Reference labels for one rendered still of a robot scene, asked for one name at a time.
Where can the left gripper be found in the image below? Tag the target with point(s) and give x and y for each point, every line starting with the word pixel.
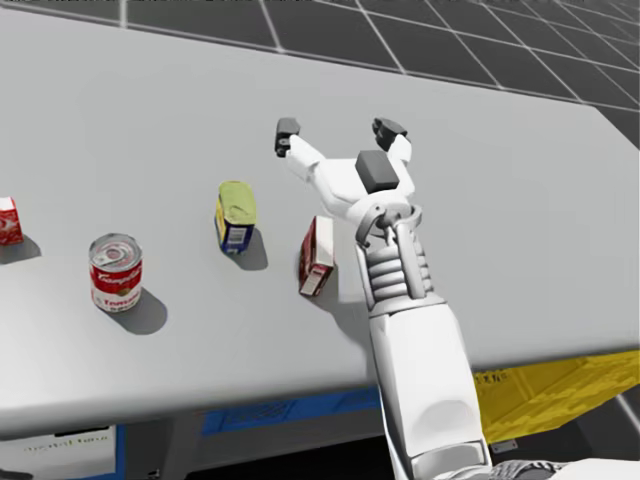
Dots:
pixel 345 185

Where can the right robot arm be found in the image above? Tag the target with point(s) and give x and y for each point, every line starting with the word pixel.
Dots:
pixel 575 471

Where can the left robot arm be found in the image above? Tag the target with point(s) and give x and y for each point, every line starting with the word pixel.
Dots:
pixel 425 360

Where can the blue box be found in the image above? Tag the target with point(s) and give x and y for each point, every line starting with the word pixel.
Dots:
pixel 280 407

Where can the yellow box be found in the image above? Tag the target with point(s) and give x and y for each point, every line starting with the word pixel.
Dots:
pixel 545 400

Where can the white box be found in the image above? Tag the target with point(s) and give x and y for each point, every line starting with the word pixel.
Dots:
pixel 55 455

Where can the dark red and white carton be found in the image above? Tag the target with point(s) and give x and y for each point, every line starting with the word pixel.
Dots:
pixel 316 255

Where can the green and blue rectangular can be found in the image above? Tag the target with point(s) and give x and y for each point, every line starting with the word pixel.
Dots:
pixel 236 215

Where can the red and white can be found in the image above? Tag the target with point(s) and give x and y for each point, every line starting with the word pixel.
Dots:
pixel 116 275

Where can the bright red and white carton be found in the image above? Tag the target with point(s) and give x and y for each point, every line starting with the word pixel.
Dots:
pixel 10 222

